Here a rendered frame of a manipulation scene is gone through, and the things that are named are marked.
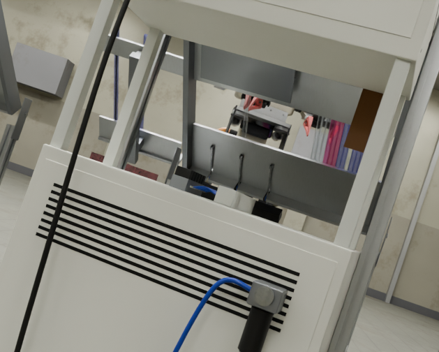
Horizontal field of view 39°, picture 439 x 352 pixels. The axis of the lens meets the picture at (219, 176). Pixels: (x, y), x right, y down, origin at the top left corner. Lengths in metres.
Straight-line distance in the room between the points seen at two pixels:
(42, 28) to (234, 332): 9.73
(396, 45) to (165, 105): 8.81
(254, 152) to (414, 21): 0.97
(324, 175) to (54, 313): 1.05
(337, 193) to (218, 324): 0.96
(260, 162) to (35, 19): 8.95
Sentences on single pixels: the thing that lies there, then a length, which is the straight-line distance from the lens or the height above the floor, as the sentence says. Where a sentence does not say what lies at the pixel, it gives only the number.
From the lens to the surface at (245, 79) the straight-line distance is 1.92.
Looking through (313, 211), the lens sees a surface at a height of 0.70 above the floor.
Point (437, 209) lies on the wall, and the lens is 10.07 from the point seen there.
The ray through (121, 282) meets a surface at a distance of 1.31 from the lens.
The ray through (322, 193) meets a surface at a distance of 2.12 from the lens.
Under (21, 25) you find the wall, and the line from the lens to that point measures 10.91.
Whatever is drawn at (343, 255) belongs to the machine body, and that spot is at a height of 0.61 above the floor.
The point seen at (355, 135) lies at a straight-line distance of 1.56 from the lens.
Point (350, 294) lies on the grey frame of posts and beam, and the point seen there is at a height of 0.51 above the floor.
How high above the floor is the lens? 0.63
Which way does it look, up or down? 2 degrees up
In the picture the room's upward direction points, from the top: 19 degrees clockwise
